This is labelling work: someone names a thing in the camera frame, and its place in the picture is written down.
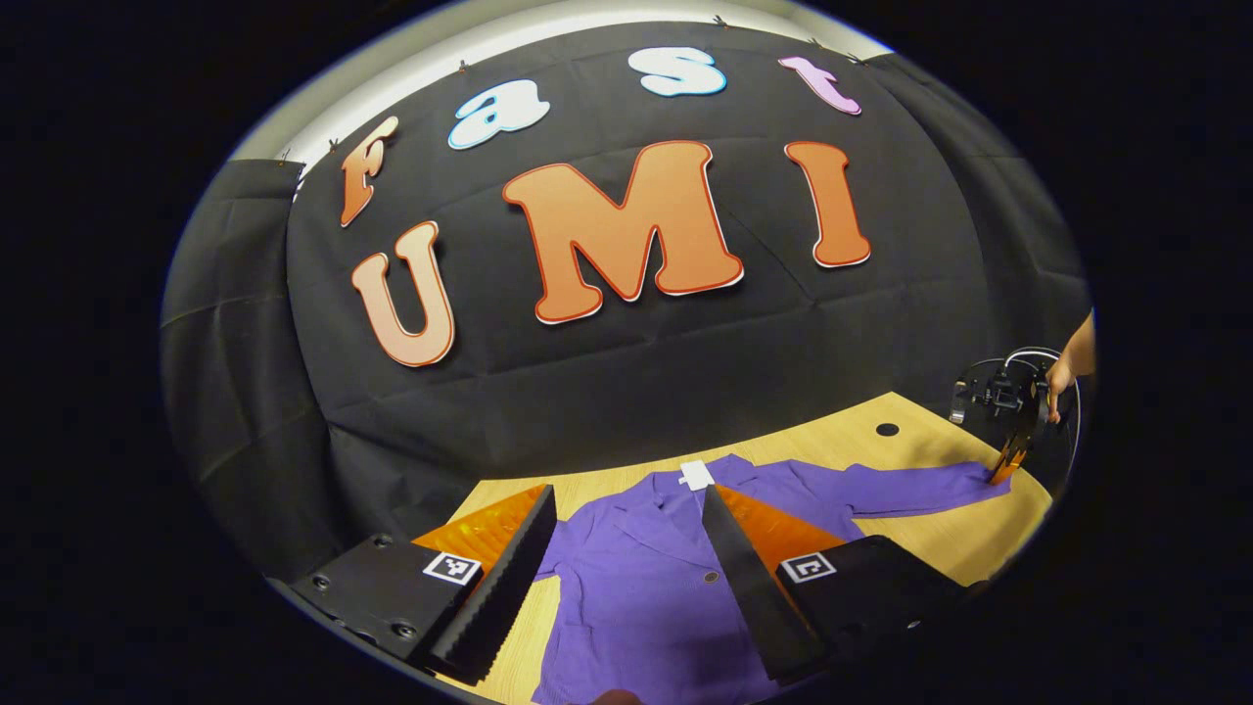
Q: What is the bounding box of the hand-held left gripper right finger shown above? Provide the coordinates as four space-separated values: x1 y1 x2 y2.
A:
701 484 980 684

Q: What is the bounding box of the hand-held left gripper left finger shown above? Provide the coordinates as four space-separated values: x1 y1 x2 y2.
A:
284 484 559 686

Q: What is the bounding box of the purple shirt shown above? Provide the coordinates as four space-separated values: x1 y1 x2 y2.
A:
532 452 1014 705

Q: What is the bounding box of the black backdrop cloth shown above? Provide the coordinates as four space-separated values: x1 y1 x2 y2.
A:
162 20 1095 588

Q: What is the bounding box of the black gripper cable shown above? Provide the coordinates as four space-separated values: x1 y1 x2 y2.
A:
954 346 1083 471

